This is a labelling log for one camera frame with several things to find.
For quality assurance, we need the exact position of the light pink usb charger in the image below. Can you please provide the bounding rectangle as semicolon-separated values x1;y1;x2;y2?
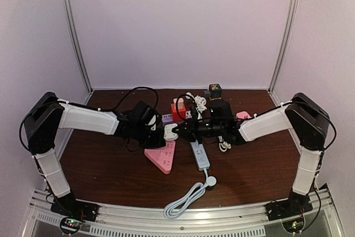
173;98;184;110

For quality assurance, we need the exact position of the purple power strip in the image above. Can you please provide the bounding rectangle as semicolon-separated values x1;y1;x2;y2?
161;111;191;124

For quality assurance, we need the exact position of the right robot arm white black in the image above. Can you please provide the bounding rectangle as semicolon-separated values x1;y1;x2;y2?
171;93;335;216

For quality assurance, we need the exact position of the right aluminium frame post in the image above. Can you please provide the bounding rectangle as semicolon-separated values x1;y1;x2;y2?
268;0;299;94

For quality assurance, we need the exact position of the pink plug adapter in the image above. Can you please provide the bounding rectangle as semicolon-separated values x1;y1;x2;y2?
236;111;251;120

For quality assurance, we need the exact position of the light blue power strip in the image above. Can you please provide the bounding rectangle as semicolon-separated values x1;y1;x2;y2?
190;141;210;171

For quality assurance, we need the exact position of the white coiled cable purple strip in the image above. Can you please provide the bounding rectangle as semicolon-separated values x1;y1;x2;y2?
186;92;207;114

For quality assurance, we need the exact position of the aluminium frame post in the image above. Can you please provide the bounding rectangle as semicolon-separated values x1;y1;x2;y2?
63;0;93;94
268;0;299;94

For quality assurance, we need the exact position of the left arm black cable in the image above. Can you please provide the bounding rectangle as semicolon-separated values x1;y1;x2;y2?
113;86;160;115

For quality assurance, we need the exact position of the front aluminium rail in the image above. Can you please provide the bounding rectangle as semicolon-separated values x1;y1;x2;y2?
27;189;338;237

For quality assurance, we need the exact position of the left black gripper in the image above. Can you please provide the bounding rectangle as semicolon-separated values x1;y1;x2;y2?
133;123;165;149

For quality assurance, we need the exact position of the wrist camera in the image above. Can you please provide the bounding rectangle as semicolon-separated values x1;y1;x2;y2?
146;113;161;131
209;99;233;118

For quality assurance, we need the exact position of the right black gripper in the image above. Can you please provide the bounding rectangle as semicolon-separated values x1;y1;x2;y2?
173;115;225;145

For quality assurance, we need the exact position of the white cube plug adapter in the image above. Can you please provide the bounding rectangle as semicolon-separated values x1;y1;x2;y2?
164;123;179;142

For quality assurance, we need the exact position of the light blue coiled cable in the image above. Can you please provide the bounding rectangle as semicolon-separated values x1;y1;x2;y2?
163;169;218;218

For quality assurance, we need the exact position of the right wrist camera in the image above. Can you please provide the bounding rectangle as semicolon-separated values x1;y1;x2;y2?
209;99;233;118

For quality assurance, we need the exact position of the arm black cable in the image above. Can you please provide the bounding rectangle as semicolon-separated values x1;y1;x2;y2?
113;86;160;115
176;94;199;123

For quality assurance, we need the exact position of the pink triangular power strip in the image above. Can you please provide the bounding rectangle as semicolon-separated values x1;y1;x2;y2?
144;141;176;175

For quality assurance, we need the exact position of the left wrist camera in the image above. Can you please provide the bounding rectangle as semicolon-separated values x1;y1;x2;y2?
146;113;161;131

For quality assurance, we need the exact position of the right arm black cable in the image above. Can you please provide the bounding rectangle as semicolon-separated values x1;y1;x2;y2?
176;94;199;123

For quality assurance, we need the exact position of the left aluminium frame post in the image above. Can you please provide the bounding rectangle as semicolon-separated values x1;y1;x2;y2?
63;0;93;94

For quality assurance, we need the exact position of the red cube socket adapter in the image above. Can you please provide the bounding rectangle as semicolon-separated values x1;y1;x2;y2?
171;103;186;122

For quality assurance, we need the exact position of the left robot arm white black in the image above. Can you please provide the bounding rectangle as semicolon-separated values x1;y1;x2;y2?
19;92;166;217

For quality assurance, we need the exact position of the dark green cube adapter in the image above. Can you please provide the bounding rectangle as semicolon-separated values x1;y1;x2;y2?
209;83;222;99

